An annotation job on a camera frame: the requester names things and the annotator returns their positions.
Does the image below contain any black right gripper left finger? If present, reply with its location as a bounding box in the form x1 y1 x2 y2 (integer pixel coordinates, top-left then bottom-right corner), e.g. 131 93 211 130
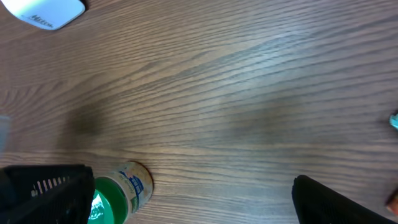
1 164 95 224

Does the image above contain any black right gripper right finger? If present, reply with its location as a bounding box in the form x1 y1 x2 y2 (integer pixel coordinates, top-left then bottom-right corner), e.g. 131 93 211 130
292 175 397 224

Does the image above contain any green capped bottle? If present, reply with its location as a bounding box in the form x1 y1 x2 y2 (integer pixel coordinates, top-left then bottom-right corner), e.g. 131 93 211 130
88 161 154 224

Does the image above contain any orange snack packet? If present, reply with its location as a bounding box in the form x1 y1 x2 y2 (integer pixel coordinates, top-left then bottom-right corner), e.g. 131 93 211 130
386 189 398 216

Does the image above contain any teal snack packet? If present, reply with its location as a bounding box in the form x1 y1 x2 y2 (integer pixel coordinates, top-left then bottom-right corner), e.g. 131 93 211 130
389 114 398 129

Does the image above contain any white barcode scanner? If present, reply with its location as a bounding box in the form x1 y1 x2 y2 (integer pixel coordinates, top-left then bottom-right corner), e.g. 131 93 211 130
1 0 86 30

